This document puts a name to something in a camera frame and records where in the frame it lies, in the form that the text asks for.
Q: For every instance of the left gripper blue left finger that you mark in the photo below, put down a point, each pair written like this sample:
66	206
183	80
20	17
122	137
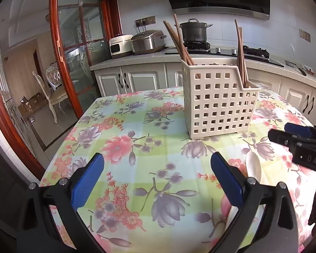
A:
37	230

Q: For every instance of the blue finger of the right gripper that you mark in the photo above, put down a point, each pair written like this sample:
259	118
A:
302	131
283	138

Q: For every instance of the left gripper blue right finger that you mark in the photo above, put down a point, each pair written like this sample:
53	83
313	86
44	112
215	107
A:
277	230

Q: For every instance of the brown wooden chopstick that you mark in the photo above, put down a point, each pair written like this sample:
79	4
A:
183	47
240	56
177	39
236	24
243	61
184	53

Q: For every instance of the white perforated utensil basket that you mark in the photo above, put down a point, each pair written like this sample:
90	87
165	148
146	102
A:
215	101

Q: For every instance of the metal kitchen utensil on counter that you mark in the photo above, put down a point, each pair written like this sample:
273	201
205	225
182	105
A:
293	65

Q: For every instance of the white ceramic spoon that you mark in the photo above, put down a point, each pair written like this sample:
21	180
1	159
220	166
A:
253	166

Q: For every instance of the white display cabinet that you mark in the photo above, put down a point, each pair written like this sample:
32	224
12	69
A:
12	110

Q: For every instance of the floral plastic tablecloth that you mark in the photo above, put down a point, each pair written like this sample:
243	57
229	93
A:
157	192

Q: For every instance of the cardboard boxes on floor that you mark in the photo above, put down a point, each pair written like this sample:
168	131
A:
30	106

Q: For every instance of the black glass gas stove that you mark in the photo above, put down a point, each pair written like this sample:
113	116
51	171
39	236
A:
256	54

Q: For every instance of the white dining chair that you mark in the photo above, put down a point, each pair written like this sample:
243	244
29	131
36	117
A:
57	93

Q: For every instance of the grey stock pot with lid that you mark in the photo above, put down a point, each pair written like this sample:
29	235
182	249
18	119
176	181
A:
194	31

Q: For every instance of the silver rice cooker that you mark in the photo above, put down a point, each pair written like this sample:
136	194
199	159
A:
148	41

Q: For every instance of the white toaster oven appliance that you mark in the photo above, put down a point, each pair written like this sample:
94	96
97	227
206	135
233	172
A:
121	46

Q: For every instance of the red wooden sliding door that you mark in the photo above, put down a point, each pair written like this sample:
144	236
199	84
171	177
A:
79	30

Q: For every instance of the gold wall power outlet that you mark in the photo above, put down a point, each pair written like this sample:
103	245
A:
145	21

